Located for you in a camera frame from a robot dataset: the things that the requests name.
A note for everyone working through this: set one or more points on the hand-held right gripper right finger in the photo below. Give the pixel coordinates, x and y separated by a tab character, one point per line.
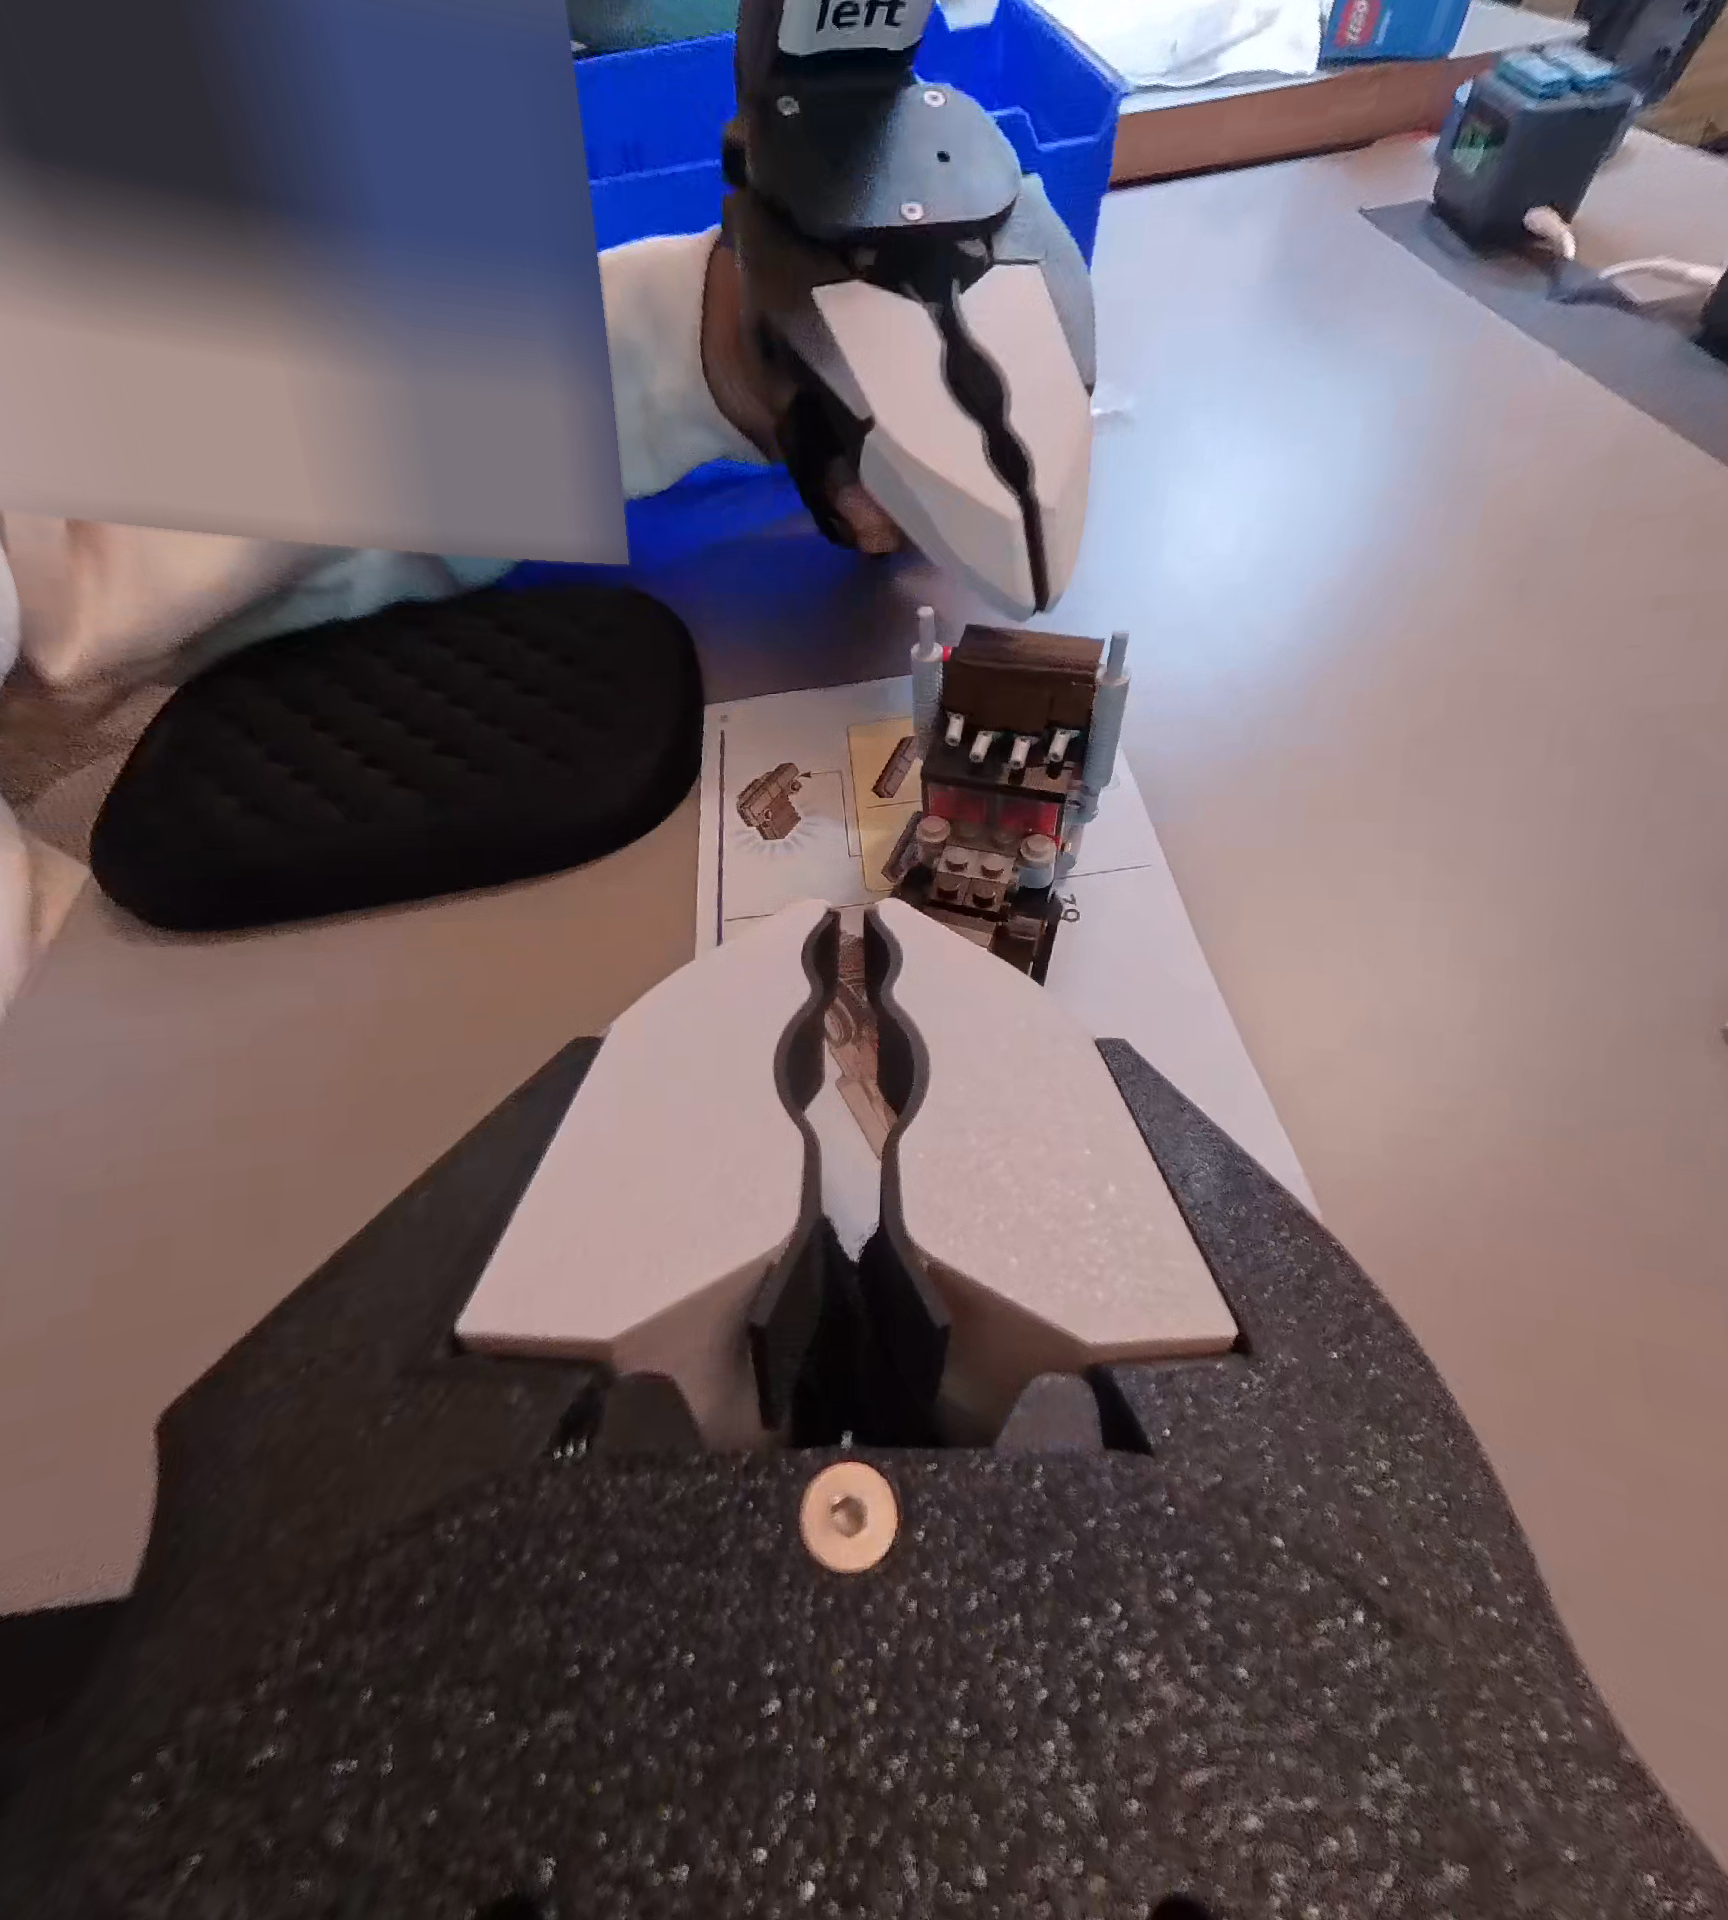
1044	1170

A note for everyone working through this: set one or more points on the black wrist rest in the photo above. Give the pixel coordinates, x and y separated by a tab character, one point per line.
399	751

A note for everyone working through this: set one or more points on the blue plastic bin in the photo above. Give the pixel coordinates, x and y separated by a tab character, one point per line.
654	135

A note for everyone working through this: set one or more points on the clear plastic bags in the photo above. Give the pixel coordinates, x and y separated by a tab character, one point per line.
1195	38

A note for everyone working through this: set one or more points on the open instruction booklet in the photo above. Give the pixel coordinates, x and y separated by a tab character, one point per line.
1179	974

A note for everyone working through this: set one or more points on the black red lego truck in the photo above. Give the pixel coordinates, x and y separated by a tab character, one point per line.
1014	705

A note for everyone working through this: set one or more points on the small blue lego box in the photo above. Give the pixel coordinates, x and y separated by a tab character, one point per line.
1389	27

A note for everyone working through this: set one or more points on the person's left forearm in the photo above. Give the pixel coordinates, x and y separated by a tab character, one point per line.
654	375

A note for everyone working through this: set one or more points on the person's left hand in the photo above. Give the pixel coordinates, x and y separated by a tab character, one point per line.
752	344

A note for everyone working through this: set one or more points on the battery charger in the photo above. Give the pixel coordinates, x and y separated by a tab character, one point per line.
1524	150

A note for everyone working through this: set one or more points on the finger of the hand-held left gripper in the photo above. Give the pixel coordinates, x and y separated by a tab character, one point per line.
1044	360
909	420

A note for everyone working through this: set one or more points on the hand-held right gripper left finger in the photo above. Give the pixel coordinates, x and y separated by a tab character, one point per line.
654	1170

